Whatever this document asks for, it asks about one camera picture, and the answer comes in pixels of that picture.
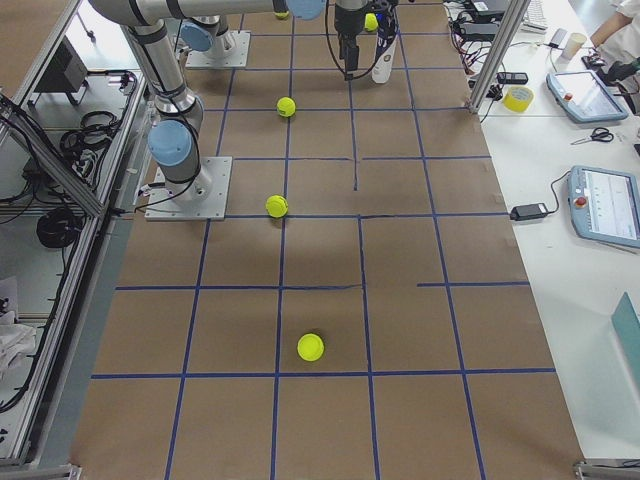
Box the white crumpled cloth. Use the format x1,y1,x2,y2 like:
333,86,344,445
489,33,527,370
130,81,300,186
0,277,39,371

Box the tennis ball far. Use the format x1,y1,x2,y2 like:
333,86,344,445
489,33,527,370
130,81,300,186
276,96,297,118

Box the lower teach pendant tablet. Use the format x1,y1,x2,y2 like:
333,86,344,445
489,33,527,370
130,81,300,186
567,166,639,248

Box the tennis ball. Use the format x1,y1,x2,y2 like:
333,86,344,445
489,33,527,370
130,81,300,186
296,332,325,362
276,96,297,118
274,10,290,20
265,195,289,219

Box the upper teach pendant tablet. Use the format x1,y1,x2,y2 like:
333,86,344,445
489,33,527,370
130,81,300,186
546,70,628,123

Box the black remote device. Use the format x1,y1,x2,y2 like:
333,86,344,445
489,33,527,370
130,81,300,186
496,72,529,85

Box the black power adapter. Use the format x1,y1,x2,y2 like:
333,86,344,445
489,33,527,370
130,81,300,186
509,203,549,221

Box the tennis ball middle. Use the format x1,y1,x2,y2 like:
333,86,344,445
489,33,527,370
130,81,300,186
265,195,289,219

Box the aluminium frame post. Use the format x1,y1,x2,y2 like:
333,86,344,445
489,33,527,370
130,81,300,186
468,0,530,113

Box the yellow tape roll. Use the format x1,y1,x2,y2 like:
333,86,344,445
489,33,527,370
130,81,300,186
503,85,534,113

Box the black handled scissors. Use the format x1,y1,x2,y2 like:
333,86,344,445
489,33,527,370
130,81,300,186
571,127,614,145

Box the tennis ball near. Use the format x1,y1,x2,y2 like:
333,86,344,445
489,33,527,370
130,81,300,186
296,332,325,362

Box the paper cup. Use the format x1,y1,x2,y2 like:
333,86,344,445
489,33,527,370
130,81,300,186
561,32,587,60

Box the white blue tennis ball can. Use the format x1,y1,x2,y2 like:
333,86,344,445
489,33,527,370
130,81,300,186
371,13,398,84

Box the teach pendant tablet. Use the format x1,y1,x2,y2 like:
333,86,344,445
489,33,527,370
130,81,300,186
546,70,628,123
567,166,639,248

